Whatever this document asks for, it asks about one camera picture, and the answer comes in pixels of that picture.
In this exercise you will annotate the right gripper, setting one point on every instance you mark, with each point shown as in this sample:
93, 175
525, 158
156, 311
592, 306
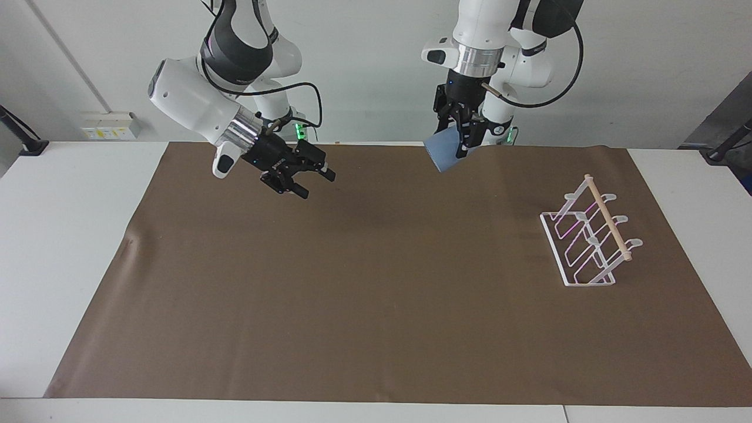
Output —
271, 154

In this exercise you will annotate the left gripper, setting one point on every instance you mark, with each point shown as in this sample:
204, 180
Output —
467, 88

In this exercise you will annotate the blue cup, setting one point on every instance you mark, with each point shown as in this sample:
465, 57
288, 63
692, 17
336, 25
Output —
443, 154

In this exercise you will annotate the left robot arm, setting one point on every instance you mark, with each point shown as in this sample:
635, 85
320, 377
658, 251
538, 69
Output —
487, 23

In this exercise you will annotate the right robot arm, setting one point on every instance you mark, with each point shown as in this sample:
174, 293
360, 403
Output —
188, 100

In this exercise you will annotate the white cup holder wooden rod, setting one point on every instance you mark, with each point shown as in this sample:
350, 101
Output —
593, 247

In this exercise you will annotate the black stand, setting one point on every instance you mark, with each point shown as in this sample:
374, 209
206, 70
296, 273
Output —
728, 144
26, 140

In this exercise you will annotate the white wall socket box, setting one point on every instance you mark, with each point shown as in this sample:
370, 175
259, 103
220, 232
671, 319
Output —
108, 126

